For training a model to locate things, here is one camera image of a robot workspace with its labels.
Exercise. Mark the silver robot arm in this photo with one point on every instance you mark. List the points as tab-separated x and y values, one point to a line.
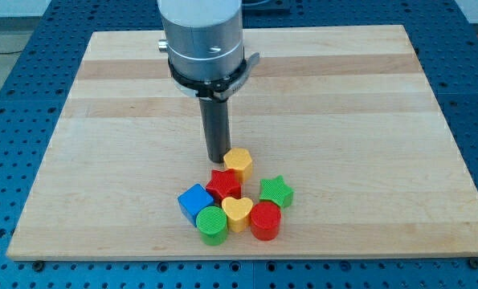
204	44

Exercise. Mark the yellow hexagon block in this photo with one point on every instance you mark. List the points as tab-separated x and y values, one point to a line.
240	160

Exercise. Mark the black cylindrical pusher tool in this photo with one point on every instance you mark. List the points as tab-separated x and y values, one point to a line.
215	123

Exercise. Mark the red star block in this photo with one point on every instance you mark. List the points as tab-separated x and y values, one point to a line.
223	184

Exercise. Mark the green star block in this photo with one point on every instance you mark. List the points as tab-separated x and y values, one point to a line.
277	191

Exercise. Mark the yellow heart block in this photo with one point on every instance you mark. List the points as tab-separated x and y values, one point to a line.
237	212

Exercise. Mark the blue cube block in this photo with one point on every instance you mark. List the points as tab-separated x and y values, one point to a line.
193	201

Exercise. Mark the red cylinder block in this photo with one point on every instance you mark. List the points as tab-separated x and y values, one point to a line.
265	219

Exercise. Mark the green cylinder block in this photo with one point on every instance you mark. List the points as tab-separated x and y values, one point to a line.
212	225

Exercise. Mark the wooden board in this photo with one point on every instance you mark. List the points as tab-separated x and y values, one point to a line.
345	114

